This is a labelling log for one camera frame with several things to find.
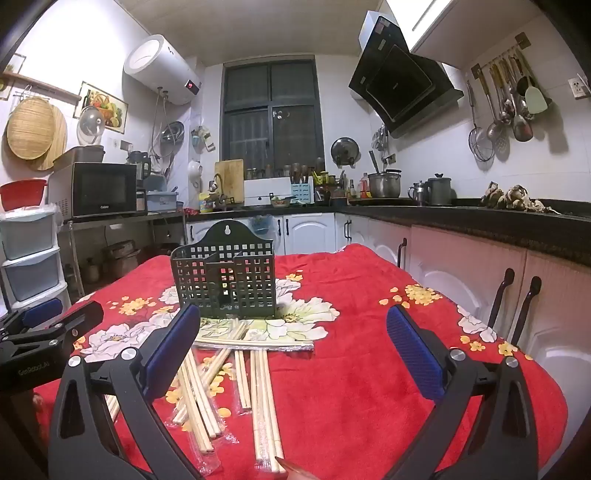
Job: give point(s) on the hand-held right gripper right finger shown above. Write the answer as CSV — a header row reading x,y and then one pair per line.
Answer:
x,y
415,355

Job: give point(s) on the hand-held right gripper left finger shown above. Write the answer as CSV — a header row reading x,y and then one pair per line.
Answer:
x,y
173,350

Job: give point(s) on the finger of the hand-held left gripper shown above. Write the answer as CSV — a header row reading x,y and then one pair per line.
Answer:
x,y
41,311
78,318

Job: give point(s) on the black plastic utensil basket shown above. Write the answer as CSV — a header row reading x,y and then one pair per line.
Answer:
x,y
240,286

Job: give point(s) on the pile of wooden chopsticks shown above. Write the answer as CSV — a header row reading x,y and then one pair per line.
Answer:
x,y
261,406

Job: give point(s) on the plastic drawer tower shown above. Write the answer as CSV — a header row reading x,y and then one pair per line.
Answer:
x,y
30,258

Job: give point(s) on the red floral tablecloth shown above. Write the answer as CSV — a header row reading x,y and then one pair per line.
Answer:
x,y
351,392

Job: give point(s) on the red plastic basin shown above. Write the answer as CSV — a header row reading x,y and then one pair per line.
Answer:
x,y
23,194

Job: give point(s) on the metal storage shelf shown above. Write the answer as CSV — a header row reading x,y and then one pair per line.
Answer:
x,y
152,218

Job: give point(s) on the black microwave oven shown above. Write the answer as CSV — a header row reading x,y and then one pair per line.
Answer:
x,y
97,189

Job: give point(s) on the blue plastic box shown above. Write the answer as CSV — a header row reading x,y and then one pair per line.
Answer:
x,y
161,201

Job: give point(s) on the black kitchen countertop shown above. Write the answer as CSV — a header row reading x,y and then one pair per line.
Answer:
x,y
461,217

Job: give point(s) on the yellow container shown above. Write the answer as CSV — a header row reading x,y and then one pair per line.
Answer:
x,y
206,203

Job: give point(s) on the blue plastic bag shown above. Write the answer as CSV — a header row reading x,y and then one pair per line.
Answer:
x,y
261,226

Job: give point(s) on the small metal teapot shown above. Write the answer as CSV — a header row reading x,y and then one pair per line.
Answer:
x,y
418,194

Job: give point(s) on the dark blender jug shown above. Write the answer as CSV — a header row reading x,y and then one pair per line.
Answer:
x,y
138,166

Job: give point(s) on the white kitchen base cabinets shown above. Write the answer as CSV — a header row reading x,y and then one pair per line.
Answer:
x,y
304,233

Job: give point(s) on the grey lidded metal jar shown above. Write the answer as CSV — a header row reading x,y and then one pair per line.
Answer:
x,y
438,190

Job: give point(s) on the metal kitchen faucet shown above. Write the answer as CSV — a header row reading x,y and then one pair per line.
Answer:
x,y
218,184

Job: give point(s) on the steel stockpot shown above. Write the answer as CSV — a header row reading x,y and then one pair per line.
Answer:
x,y
385,184

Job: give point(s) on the cooking oil bottle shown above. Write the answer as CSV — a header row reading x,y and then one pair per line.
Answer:
x,y
364,185

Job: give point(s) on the white hanging jug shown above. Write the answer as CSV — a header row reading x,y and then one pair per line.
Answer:
x,y
194,173

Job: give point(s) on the wooden cutting board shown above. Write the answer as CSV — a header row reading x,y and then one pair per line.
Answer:
x,y
233,177

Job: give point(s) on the heap of ginger roots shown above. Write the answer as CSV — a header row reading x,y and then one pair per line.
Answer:
x,y
512,196

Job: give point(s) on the glass pot lid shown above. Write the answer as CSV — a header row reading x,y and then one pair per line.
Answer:
x,y
90,125

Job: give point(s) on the blue knife holder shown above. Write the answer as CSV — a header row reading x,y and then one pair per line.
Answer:
x,y
302,191

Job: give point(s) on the row of glass jars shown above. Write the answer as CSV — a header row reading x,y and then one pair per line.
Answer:
x,y
277,173

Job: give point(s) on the hanging steel basin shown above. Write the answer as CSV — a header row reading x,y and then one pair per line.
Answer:
x,y
171,133

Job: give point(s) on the dark round pot lid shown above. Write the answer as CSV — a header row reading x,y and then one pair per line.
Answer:
x,y
345,152

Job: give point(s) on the fruit picture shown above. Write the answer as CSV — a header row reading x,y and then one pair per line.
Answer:
x,y
108,104

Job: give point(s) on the metal ladle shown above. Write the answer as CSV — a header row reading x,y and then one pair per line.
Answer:
x,y
521,128

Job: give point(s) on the dark framed window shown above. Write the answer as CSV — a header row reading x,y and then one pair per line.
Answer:
x,y
268,115

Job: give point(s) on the white water heater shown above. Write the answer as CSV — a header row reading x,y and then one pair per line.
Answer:
x,y
157,69

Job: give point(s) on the black range hood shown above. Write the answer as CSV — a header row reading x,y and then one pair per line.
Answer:
x,y
397,87

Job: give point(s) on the pale green spatula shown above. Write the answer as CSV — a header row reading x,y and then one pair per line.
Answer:
x,y
536,100

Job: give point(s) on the white upper cabinet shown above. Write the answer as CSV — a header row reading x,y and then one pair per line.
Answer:
x,y
455,23

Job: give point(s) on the hanging packets on wall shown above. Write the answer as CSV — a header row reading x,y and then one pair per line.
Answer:
x,y
205,139

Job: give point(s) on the white wall socket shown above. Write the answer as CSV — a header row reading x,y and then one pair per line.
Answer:
x,y
577,86

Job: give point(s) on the wall utensil rail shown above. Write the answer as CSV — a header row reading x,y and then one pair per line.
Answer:
x,y
503,50

